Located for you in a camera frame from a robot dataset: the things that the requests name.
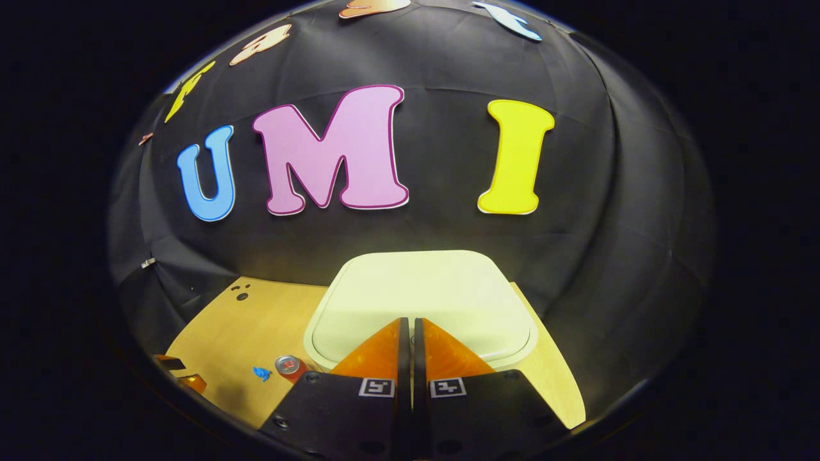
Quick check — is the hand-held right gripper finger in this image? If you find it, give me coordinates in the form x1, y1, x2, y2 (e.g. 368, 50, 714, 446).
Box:
258, 316, 412, 461
413, 316, 580, 461

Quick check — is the pale green desktop garbage bin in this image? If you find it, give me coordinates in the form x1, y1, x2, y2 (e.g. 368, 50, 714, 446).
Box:
303, 250, 540, 373

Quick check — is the red pop can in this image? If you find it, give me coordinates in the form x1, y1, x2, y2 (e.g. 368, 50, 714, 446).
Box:
274, 355, 315, 385

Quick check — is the wooden desktop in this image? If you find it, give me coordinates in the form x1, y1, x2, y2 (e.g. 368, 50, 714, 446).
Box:
165, 277, 587, 431

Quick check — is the black backdrop cloth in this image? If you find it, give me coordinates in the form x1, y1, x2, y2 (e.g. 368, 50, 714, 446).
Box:
108, 0, 717, 423

